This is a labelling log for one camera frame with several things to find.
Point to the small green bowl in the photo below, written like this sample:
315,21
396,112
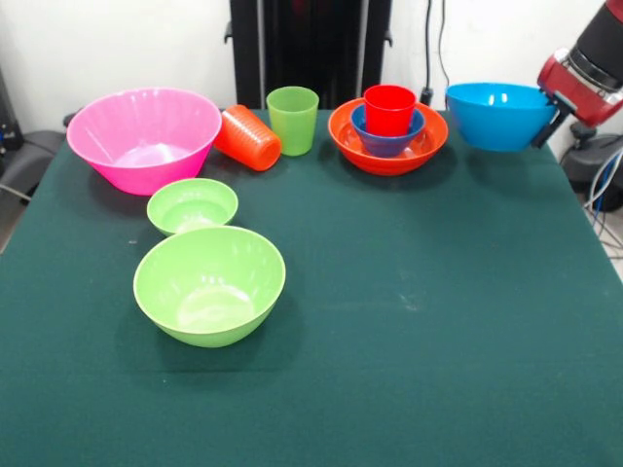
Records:
191,206

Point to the large light blue bowl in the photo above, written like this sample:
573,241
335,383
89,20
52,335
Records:
496,124

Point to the orange bowl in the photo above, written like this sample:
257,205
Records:
433,141

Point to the large green bowl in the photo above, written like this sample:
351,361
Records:
209,287

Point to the black chair base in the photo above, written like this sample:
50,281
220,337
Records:
591,165

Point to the green cup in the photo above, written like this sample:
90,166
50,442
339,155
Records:
292,126

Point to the small dark blue bowl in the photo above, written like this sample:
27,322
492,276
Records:
387,145

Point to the black equipment box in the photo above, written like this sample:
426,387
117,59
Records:
9,121

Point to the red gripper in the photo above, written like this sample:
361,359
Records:
584,102

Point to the red cup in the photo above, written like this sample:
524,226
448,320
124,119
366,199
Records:
389,117

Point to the grey office chair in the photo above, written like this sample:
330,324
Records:
29,155

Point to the large pink bowl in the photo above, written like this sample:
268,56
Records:
146,126

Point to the orange cup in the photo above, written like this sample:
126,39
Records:
245,138

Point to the dark green table cloth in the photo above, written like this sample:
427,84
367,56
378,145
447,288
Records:
438,389

